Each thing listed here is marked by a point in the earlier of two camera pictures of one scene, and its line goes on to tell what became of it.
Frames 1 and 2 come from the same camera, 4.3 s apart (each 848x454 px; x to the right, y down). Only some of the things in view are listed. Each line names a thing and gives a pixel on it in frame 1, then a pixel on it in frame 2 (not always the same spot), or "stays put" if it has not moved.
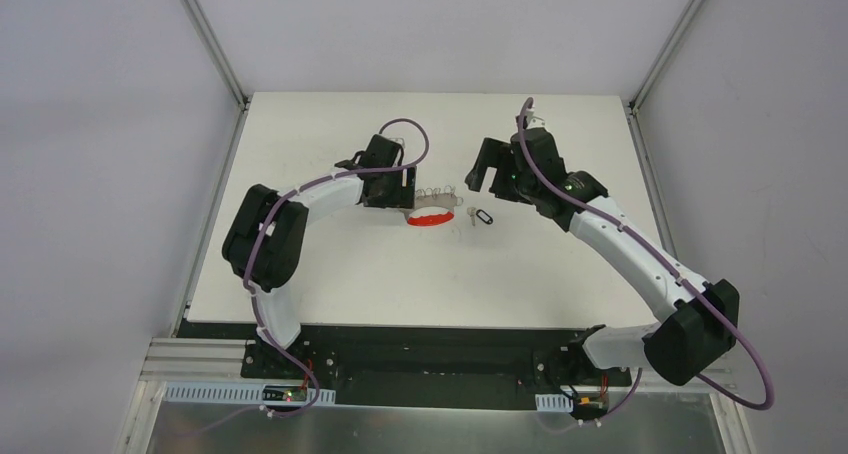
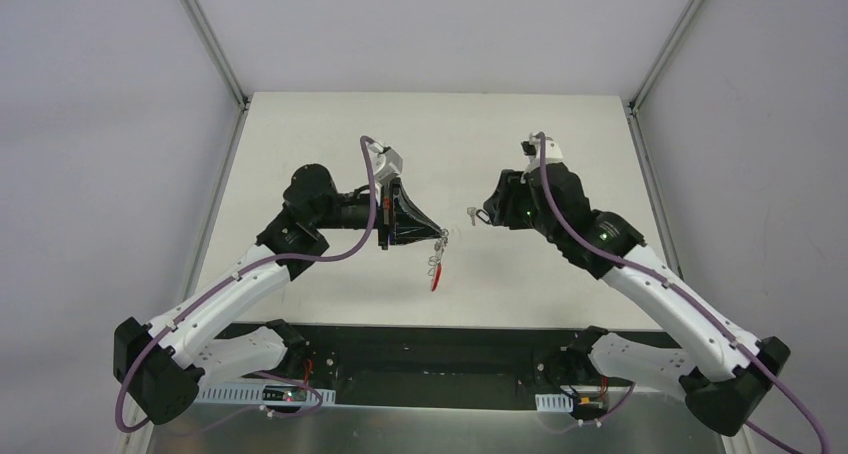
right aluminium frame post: (682, 25) stays put
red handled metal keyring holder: (431, 220) -> (435, 261)
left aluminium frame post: (211, 38) stays put
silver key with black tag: (473, 212) stays put
